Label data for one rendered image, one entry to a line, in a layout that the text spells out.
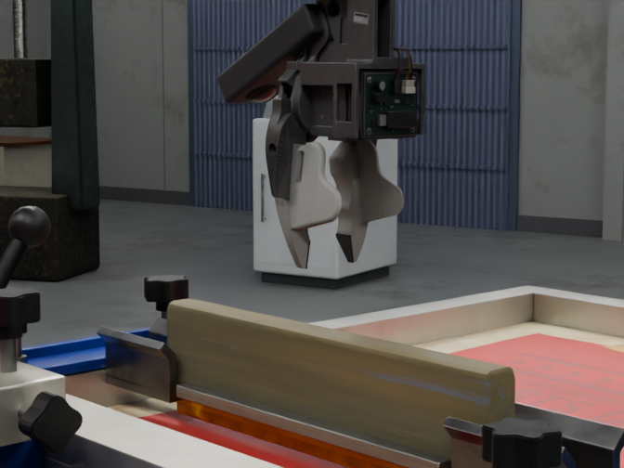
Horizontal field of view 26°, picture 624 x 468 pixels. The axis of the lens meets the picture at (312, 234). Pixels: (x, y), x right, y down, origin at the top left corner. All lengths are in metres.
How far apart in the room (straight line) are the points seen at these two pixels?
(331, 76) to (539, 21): 9.17
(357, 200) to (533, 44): 9.11
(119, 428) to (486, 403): 0.24
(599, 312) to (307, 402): 0.61
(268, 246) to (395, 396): 6.72
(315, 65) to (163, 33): 11.10
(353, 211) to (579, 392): 0.36
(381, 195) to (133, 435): 0.30
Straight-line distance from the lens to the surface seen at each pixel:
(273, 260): 7.66
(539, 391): 1.29
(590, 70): 9.94
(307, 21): 0.98
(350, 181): 1.02
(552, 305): 1.61
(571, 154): 10.01
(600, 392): 1.30
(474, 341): 1.51
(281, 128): 0.97
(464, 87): 10.32
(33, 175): 9.92
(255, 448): 1.09
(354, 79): 0.93
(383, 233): 7.86
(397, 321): 1.45
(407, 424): 0.95
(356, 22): 0.96
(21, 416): 0.78
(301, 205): 0.98
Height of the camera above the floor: 1.26
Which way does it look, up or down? 7 degrees down
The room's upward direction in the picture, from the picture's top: straight up
